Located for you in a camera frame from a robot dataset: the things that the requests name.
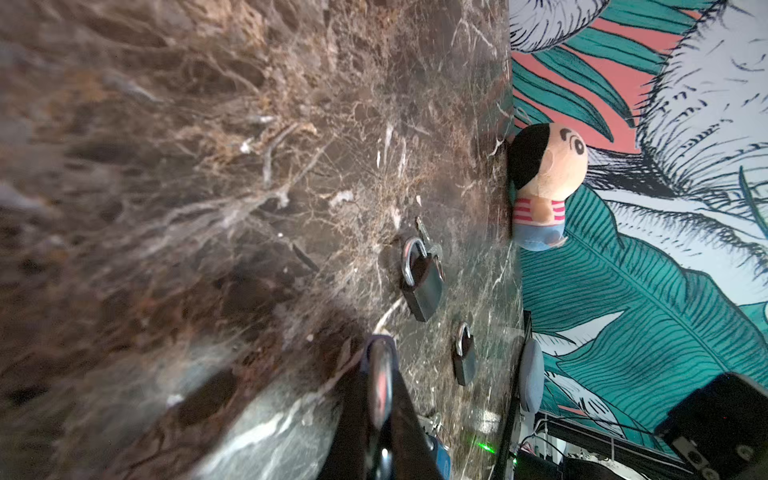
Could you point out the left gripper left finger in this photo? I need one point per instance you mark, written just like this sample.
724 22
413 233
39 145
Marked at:
347 456

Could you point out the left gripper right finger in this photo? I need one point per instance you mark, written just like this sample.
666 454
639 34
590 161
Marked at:
411 457

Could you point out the blue padlock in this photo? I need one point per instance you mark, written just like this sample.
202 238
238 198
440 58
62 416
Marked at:
431 426
379 366

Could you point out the black padlock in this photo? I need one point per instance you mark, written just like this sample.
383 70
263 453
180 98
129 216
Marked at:
464 356
422 273

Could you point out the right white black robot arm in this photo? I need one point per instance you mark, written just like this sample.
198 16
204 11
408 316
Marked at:
718 431

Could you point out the grey oval pad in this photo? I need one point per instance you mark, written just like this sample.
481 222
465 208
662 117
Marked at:
531 377

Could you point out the plush doll striped shirt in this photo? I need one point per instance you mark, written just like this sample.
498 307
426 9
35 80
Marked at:
547 163

